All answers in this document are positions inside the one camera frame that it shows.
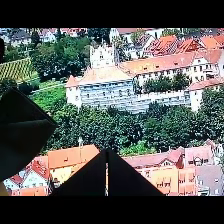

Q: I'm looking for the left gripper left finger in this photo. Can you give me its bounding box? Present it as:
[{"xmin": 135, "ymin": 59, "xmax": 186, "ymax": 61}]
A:
[{"xmin": 50, "ymin": 149, "xmax": 108, "ymax": 197}]

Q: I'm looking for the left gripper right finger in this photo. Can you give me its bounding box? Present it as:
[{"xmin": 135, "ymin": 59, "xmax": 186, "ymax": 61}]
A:
[{"xmin": 107, "ymin": 148, "xmax": 165, "ymax": 197}]

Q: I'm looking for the dark grey garment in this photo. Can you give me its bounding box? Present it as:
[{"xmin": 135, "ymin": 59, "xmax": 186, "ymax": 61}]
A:
[{"xmin": 0, "ymin": 87, "xmax": 58, "ymax": 183}]

